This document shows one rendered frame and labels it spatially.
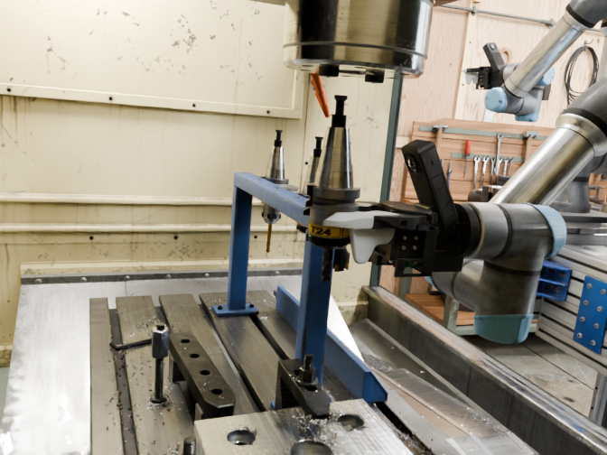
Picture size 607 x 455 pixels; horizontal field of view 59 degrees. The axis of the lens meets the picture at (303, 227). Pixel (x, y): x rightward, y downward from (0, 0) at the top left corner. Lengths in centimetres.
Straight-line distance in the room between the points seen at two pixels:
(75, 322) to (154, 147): 52
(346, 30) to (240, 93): 108
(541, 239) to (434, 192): 17
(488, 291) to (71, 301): 113
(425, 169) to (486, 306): 23
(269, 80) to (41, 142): 65
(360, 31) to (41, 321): 120
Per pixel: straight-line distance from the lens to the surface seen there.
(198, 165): 160
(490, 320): 79
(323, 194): 59
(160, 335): 86
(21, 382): 142
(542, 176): 93
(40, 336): 151
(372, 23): 55
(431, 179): 66
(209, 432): 68
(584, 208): 167
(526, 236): 75
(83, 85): 156
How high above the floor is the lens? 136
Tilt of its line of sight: 12 degrees down
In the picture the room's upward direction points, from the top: 5 degrees clockwise
